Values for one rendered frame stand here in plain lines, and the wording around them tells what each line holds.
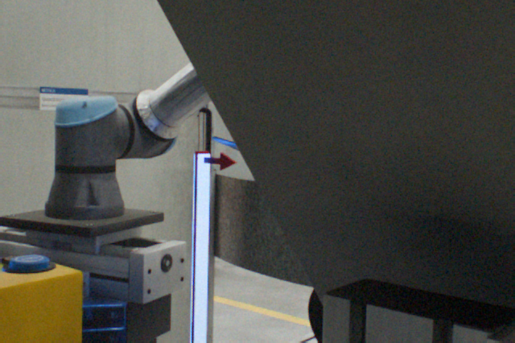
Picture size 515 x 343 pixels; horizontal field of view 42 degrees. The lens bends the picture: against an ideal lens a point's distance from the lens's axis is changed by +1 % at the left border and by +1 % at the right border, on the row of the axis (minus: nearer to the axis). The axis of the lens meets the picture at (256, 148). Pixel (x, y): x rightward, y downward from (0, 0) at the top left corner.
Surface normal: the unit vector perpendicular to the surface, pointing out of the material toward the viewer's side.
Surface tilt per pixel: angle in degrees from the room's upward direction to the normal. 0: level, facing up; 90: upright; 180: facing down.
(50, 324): 90
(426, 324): 90
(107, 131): 90
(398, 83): 130
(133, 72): 90
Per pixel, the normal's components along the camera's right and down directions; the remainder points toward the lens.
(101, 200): 0.59, -0.25
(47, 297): 0.77, 0.05
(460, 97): -0.51, 0.66
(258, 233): -0.78, 0.01
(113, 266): -0.47, 0.04
